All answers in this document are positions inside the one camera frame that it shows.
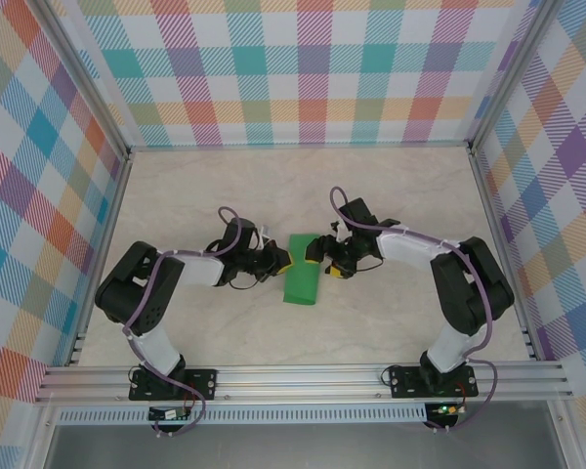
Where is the green paper sheet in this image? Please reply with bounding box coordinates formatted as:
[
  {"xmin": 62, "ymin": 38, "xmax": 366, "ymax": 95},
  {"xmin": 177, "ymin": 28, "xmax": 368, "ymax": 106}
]
[{"xmin": 281, "ymin": 233, "xmax": 322, "ymax": 308}]

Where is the grey metal panel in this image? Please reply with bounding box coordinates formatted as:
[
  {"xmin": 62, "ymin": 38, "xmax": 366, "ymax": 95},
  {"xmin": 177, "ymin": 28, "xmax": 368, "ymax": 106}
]
[{"xmin": 43, "ymin": 423, "xmax": 567, "ymax": 469}]

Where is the thin black cable loop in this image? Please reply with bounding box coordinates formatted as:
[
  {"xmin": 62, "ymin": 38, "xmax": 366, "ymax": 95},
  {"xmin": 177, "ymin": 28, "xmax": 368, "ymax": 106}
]
[
  {"xmin": 224, "ymin": 271, "xmax": 270, "ymax": 292},
  {"xmin": 349, "ymin": 253, "xmax": 386, "ymax": 276}
]

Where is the wide aluminium frame rail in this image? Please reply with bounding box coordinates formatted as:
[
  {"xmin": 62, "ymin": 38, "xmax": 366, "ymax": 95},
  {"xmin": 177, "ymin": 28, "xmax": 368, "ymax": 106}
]
[{"xmin": 34, "ymin": 363, "xmax": 575, "ymax": 403}]

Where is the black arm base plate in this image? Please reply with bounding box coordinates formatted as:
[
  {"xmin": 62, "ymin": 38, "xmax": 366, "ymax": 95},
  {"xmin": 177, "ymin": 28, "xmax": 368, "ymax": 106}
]
[
  {"xmin": 128, "ymin": 368, "xmax": 220, "ymax": 402},
  {"xmin": 388, "ymin": 364, "xmax": 479, "ymax": 400}
]

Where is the aluminium side rail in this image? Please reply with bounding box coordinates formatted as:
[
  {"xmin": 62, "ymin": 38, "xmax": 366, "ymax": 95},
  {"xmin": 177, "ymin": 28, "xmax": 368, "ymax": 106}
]
[
  {"xmin": 66, "ymin": 149, "xmax": 136, "ymax": 367},
  {"xmin": 468, "ymin": 146, "xmax": 539, "ymax": 362}
]

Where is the slotted metal cable tray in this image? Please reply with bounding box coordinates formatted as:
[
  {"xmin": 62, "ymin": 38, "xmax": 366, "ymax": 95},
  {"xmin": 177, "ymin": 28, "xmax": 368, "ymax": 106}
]
[{"xmin": 53, "ymin": 403, "xmax": 429, "ymax": 425}]

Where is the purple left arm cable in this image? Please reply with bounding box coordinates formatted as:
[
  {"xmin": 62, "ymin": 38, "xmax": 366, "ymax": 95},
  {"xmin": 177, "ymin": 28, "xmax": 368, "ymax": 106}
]
[{"xmin": 124, "ymin": 206, "xmax": 245, "ymax": 439}]

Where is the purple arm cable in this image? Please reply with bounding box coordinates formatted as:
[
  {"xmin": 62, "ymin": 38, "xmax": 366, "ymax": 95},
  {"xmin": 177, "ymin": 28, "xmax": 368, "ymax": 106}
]
[
  {"xmin": 124, "ymin": 206, "xmax": 245, "ymax": 439},
  {"xmin": 329, "ymin": 187, "xmax": 499, "ymax": 434}
]

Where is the black round cable mount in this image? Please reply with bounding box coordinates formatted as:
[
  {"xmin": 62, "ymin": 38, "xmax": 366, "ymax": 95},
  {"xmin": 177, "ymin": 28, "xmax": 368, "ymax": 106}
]
[{"xmin": 150, "ymin": 420, "xmax": 187, "ymax": 439}]

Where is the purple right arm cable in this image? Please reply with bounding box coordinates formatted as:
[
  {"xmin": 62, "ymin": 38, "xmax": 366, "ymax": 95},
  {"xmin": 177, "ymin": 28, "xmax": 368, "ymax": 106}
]
[{"xmin": 329, "ymin": 187, "xmax": 499, "ymax": 434}]

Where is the aluminium corner post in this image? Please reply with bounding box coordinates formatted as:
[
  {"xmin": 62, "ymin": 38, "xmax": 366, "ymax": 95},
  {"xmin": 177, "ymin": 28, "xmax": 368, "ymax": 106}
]
[
  {"xmin": 467, "ymin": 0, "xmax": 565, "ymax": 155},
  {"xmin": 37, "ymin": 0, "xmax": 133, "ymax": 157}
]

